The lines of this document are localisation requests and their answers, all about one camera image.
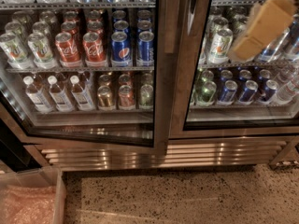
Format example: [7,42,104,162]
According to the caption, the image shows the fridge blue can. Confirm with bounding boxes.
[237,80,258,105]
[257,79,278,105]
[217,80,238,105]

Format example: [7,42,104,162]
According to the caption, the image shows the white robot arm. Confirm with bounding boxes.
[228,0,298,62]

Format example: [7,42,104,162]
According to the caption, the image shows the front right coca-cola can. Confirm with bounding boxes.
[83,32,108,67]

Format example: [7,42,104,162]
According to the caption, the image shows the silver blue tall can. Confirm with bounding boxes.
[255,28,290,63]

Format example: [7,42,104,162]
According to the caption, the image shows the steel fridge bottom grille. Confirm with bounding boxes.
[25,135,298,172]

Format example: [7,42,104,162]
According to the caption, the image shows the left water bottle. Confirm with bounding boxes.
[23,76,54,113]

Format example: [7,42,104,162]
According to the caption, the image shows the right fridge water bottle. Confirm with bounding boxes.
[275,75,299,105]

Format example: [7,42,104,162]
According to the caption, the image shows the gold can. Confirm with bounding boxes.
[97,85,116,110]

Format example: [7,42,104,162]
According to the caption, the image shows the front left pepsi can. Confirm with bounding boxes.
[111,32,133,67]

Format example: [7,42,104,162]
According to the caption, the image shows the right fridge green can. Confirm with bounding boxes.
[196,80,217,106]

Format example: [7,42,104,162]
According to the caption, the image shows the red lower can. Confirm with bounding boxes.
[119,85,135,110]

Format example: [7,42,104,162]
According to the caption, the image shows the right fridge left 7up can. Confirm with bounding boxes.
[207,28,233,64]

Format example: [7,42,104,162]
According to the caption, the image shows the front left coca-cola can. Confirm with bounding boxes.
[55,32,81,68]

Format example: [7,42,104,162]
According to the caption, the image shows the front left 7up can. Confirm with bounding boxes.
[0,33,32,70]

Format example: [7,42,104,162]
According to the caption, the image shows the middle water bottle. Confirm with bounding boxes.
[48,76,75,112]

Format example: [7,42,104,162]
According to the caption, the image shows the front right pepsi can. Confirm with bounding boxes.
[136,31,154,66]

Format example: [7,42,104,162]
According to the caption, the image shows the pink bubble wrap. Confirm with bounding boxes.
[0,185,56,224]

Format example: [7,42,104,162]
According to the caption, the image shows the coca-cola can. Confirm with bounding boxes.
[83,32,108,67]
[55,32,81,68]

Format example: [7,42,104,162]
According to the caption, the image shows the clear plastic bin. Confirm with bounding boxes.
[0,166,66,224]

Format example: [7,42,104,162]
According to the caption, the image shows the fridge glass door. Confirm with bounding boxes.
[0,0,180,153]
[170,0,299,139]

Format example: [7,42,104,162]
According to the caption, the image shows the green lower can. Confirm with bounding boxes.
[139,84,153,109]

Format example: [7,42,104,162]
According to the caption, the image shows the pepsi can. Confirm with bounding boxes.
[136,31,154,66]
[111,32,133,67]

